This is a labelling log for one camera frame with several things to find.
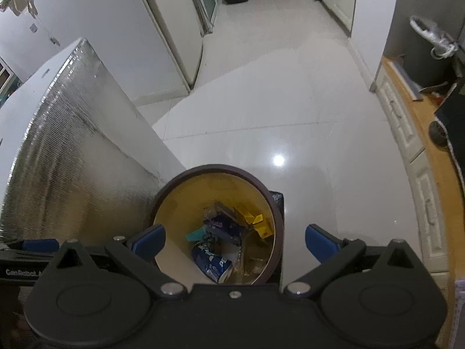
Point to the blue and white packet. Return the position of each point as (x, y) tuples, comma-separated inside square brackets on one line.
[(209, 260)]

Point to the wooden countertop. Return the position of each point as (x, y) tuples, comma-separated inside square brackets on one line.
[(425, 123)]

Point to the dark grey trash can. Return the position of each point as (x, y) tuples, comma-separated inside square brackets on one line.
[(421, 69)]

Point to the round black object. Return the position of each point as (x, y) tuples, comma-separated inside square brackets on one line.
[(440, 134)]

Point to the yellow packet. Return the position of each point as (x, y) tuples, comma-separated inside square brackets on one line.
[(254, 221)]

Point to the hanging paper wall ornament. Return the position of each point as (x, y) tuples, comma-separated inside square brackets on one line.
[(20, 2)]

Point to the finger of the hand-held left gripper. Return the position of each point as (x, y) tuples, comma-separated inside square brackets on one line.
[(40, 245)]

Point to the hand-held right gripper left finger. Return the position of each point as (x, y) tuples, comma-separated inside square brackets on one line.
[(149, 243)]

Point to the grey flat book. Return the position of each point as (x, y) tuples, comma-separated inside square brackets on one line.
[(407, 80)]

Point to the teal plastic item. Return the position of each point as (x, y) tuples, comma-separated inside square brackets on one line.
[(196, 235)]

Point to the brown-rimmed round trash bin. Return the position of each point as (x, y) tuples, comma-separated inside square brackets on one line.
[(174, 196)]

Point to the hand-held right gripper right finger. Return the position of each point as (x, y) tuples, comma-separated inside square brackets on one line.
[(321, 246)]

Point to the black cloth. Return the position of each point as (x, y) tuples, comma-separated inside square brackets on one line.
[(456, 116)]

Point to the white framed wall cabinet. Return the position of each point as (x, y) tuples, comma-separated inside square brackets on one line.
[(7, 80)]

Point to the white table with foil side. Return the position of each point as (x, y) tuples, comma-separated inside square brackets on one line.
[(90, 134)]

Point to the white refrigerator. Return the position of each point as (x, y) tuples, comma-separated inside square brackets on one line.
[(170, 36)]

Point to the white drawer cabinet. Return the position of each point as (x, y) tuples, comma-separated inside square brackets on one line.
[(399, 127)]

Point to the purple snack packet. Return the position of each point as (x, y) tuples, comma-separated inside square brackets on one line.
[(219, 225)]

